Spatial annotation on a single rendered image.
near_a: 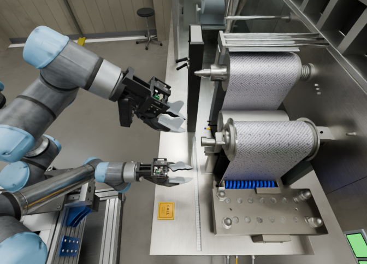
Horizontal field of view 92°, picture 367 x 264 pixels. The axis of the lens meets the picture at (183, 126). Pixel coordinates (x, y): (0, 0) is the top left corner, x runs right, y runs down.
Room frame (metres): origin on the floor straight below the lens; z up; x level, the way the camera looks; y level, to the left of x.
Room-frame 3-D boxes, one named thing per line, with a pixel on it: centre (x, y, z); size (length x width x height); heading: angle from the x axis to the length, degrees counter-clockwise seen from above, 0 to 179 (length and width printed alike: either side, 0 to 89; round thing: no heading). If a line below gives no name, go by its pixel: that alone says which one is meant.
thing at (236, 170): (0.26, -0.28, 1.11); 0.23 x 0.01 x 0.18; 90
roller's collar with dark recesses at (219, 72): (0.57, -0.13, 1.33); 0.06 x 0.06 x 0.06; 0
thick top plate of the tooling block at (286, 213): (0.14, -0.32, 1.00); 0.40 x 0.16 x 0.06; 90
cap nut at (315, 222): (0.10, -0.48, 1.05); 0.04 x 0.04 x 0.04
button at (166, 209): (0.16, 0.08, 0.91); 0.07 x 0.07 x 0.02; 0
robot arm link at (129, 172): (0.27, 0.20, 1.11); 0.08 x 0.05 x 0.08; 0
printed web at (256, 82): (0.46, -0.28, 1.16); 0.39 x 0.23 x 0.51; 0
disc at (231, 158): (0.32, -0.16, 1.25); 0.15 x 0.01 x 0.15; 0
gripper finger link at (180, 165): (0.29, 0.01, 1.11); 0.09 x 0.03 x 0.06; 99
